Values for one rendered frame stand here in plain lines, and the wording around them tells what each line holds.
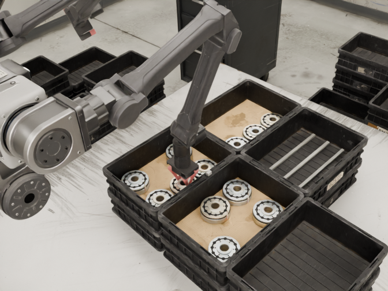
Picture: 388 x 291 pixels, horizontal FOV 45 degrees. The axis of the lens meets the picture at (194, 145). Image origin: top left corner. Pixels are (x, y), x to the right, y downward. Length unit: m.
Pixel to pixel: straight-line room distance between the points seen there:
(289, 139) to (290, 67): 2.07
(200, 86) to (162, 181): 0.51
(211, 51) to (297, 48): 2.96
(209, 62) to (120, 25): 3.41
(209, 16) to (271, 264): 0.78
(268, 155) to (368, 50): 1.63
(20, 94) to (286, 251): 0.95
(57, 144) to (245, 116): 1.18
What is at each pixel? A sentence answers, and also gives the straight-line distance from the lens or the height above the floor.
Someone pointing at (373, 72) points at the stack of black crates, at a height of 0.52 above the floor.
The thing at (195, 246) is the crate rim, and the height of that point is 0.93.
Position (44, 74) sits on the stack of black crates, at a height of 0.49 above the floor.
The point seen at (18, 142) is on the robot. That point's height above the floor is 1.47.
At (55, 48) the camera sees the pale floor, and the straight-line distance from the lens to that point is 4.50.
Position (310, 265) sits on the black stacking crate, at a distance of 1.55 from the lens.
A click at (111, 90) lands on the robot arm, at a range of 1.12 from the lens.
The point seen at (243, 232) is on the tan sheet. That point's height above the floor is 0.83.
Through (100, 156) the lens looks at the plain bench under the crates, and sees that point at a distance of 2.11.
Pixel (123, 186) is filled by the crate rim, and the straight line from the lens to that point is 1.63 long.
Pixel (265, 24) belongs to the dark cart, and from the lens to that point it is 3.40.
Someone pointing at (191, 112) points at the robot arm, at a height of 1.21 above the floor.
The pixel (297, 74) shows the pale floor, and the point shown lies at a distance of 3.92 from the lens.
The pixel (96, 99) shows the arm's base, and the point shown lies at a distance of 1.07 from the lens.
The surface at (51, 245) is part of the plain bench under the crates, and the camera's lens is 1.83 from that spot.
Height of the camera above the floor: 2.08
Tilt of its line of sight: 41 degrees down
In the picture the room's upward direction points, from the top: 3 degrees counter-clockwise
